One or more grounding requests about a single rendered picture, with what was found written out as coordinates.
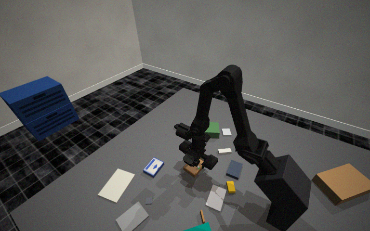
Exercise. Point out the flat tan wooden box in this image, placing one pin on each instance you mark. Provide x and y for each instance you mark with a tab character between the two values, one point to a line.
342	184

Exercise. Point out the white rectangular block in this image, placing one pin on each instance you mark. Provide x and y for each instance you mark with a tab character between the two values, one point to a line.
224	151

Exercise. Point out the white flat square block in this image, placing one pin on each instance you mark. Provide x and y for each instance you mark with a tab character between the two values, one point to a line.
226	132

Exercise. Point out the wooden ball-in-hole puzzle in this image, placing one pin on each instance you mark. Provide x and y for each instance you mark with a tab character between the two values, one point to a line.
193	171

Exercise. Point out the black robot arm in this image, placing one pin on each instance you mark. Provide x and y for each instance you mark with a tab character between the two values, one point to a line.
247	145

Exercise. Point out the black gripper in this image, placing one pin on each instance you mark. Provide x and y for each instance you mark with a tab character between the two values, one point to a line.
209	160

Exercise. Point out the yellow rectangular block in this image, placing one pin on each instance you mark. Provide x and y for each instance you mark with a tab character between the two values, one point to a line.
230	187

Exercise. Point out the green box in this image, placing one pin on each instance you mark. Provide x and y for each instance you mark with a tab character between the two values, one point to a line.
213	130

